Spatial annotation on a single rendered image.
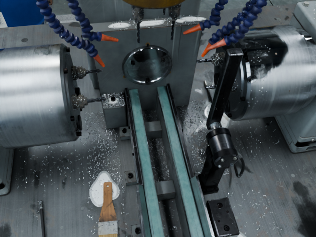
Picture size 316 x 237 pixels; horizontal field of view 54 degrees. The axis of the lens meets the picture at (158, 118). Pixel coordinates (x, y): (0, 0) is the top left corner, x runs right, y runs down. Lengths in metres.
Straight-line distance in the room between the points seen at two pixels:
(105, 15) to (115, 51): 0.13
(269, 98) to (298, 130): 0.24
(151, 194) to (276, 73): 0.42
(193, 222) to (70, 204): 0.36
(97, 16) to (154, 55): 0.20
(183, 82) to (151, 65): 0.15
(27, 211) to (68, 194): 0.12
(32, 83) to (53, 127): 0.11
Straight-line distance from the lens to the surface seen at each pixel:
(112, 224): 0.88
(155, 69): 0.92
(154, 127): 0.97
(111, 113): 0.97
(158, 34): 0.85
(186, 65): 0.94
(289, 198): 1.00
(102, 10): 0.93
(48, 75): 0.72
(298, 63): 0.83
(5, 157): 0.98
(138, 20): 0.67
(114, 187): 0.93
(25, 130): 0.75
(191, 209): 0.78
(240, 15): 0.74
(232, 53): 0.62
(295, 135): 1.04
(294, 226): 0.97
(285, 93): 0.82
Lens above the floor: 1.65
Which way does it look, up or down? 53 degrees down
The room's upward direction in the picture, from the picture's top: 3 degrees clockwise
